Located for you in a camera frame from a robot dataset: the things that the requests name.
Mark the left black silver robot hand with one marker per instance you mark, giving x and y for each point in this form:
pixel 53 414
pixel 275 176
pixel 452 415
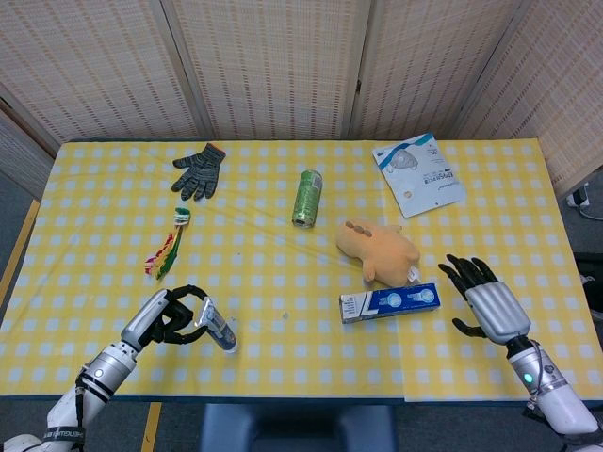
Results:
pixel 146 318

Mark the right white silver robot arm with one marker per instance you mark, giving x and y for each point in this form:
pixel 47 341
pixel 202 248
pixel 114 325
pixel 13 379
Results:
pixel 556 400

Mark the yellow plush toy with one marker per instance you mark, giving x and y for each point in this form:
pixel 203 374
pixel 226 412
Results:
pixel 384 252

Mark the black bag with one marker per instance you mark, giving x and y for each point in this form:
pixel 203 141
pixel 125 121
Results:
pixel 591 287

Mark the green drink can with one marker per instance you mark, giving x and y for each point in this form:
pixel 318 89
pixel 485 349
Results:
pixel 307 198

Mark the blue white box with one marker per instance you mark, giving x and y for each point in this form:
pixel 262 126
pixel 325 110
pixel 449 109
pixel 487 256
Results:
pixel 391 303

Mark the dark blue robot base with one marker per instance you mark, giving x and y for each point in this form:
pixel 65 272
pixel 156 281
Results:
pixel 297 428

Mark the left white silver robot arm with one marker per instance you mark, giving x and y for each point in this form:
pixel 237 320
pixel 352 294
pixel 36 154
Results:
pixel 101 376

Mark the beige woven folding screen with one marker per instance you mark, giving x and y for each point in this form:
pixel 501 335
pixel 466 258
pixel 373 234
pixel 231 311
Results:
pixel 273 66

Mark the white power strip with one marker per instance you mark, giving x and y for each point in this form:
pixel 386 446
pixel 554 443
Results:
pixel 580 198

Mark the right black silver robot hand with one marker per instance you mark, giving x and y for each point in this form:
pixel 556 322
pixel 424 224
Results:
pixel 499 311

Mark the yellow white checked tablecloth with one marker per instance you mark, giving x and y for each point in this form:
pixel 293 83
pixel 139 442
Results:
pixel 292 362

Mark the grey knitted work glove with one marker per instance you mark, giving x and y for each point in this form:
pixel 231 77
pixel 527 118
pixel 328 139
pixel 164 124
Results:
pixel 200 172

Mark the blue and white tube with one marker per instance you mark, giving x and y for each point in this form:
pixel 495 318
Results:
pixel 219 327

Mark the white face mask package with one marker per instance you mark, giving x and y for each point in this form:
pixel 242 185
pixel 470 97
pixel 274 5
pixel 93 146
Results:
pixel 421 179

